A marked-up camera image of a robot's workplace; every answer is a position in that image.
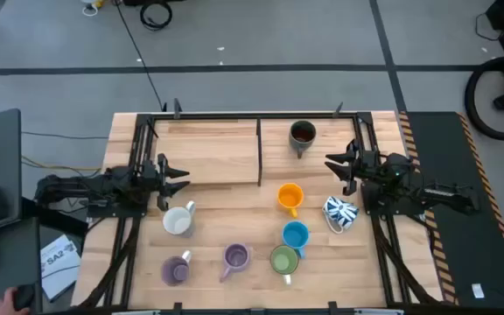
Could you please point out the black hazard-striped floor mat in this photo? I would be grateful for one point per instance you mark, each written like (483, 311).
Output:
(475, 254)

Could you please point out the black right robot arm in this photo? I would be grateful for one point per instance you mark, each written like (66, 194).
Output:
(444, 197)

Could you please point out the white label sticker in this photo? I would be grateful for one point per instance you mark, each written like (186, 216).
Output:
(478, 291)

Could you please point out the black shelf end post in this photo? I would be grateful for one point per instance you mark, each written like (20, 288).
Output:
(259, 166)

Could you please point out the orange mug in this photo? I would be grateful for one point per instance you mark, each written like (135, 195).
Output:
(290, 197)

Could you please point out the orange black vacuum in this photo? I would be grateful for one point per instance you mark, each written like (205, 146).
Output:
(469, 98)

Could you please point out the white printed booklet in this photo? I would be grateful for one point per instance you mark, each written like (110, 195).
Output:
(59, 267)

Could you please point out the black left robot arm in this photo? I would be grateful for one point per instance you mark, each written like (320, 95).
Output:
(81, 188)

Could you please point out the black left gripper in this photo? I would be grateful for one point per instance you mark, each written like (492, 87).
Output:
(162, 184)

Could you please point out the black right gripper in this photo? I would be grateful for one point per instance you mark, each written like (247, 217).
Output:
(368, 166)

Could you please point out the black computer mouse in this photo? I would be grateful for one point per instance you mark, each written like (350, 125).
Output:
(24, 297)

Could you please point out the person's hand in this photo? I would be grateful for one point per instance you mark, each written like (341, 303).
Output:
(2, 306)

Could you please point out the dark grey mug brown inside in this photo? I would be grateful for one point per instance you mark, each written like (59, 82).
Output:
(302, 133)

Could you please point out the blue white patterned mug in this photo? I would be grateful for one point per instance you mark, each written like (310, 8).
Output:
(341, 212)

